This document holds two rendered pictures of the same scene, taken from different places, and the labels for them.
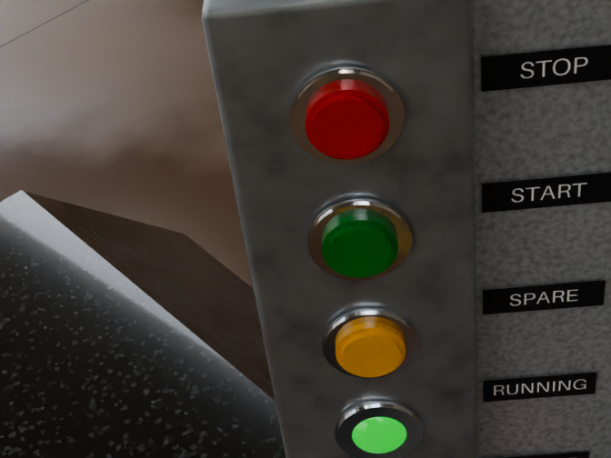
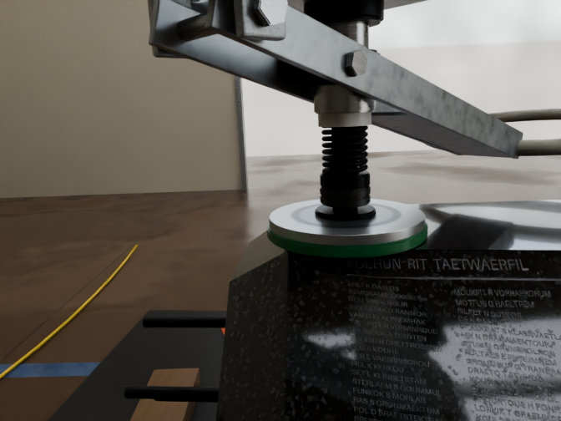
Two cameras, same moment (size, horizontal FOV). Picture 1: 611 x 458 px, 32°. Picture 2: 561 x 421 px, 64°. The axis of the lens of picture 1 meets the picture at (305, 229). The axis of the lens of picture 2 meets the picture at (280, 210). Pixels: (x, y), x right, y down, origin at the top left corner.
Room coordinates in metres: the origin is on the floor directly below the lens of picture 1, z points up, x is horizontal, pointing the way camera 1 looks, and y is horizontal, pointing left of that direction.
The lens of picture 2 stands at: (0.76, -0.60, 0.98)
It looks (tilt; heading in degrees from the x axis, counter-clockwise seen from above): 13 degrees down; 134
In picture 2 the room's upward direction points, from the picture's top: 2 degrees counter-clockwise
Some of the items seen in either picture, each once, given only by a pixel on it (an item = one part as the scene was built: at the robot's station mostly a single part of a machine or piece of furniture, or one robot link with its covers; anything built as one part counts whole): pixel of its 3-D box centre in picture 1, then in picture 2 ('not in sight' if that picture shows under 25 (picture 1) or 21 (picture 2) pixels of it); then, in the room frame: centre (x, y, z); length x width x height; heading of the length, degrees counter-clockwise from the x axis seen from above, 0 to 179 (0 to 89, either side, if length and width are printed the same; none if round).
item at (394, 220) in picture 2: not in sight; (345, 217); (0.40, -0.10, 0.82); 0.21 x 0.21 x 0.01
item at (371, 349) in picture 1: (370, 346); not in sight; (0.28, -0.02, 1.35); 0.03 x 0.01 x 0.03; 85
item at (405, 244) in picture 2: not in sight; (345, 220); (0.40, -0.10, 0.82); 0.22 x 0.22 x 0.04
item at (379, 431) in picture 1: (378, 430); not in sight; (0.28, -0.02, 1.30); 0.02 x 0.01 x 0.02; 85
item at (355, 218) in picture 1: (359, 243); not in sight; (0.28, -0.02, 1.40); 0.03 x 0.01 x 0.03; 85
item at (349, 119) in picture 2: not in sight; (344, 112); (0.40, -0.10, 0.97); 0.07 x 0.07 x 0.04
